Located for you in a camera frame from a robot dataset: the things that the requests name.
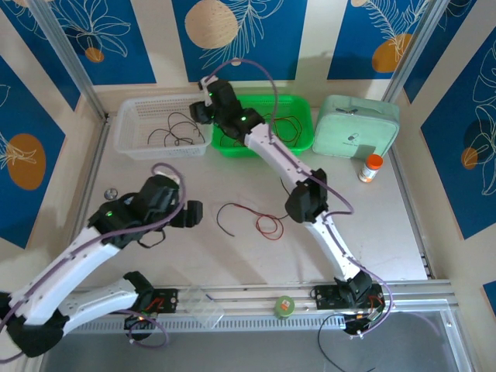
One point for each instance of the mint green zip case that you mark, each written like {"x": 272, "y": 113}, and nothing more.
{"x": 356, "y": 124}

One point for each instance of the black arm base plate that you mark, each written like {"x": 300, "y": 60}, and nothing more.
{"x": 168, "y": 300}
{"x": 325, "y": 296}

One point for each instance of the white plastic basket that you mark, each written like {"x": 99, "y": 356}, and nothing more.
{"x": 128, "y": 128}

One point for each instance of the aluminium table side rail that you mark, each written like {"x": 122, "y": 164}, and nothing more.
{"x": 410, "y": 213}
{"x": 97, "y": 162}

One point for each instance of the pill bottle with orange cap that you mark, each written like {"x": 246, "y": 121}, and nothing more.
{"x": 370, "y": 170}

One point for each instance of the aluminium frame rail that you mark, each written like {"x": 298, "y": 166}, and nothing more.
{"x": 252, "y": 294}

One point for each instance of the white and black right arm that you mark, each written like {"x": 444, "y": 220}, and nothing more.
{"x": 263, "y": 149}

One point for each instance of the round silver metal disc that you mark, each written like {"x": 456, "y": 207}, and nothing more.
{"x": 111, "y": 193}

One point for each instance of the green tape roll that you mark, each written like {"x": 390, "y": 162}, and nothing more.
{"x": 284, "y": 308}

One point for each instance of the green plastic basket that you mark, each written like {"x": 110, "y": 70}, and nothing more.
{"x": 298, "y": 104}

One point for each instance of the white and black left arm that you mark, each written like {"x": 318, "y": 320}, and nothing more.
{"x": 77, "y": 271}

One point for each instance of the aluminium frame post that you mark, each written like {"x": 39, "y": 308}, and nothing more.
{"x": 64, "y": 52}
{"x": 416, "y": 46}

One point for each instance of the clear plastic box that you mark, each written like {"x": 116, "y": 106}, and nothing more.
{"x": 201, "y": 308}

